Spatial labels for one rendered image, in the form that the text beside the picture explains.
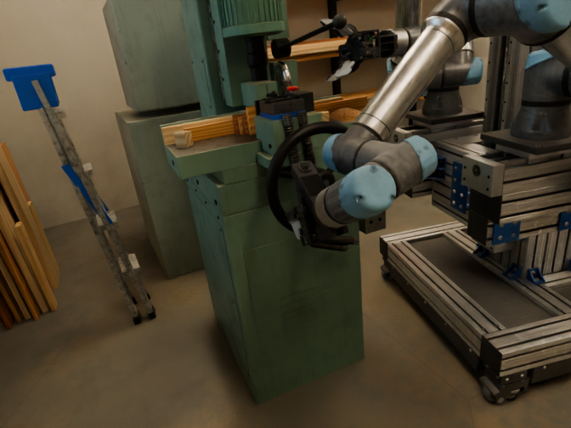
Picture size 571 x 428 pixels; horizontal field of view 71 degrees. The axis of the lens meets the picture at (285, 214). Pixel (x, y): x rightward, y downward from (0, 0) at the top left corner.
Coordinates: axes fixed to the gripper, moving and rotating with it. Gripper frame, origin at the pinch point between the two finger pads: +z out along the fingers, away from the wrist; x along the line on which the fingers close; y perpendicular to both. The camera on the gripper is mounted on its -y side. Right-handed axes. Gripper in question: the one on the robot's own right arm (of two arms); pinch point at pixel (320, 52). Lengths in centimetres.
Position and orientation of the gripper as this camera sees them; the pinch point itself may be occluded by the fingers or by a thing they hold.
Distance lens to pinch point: 115.4
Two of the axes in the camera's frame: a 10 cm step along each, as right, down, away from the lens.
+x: 1.3, 9.4, 3.1
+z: -9.1, 2.4, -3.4
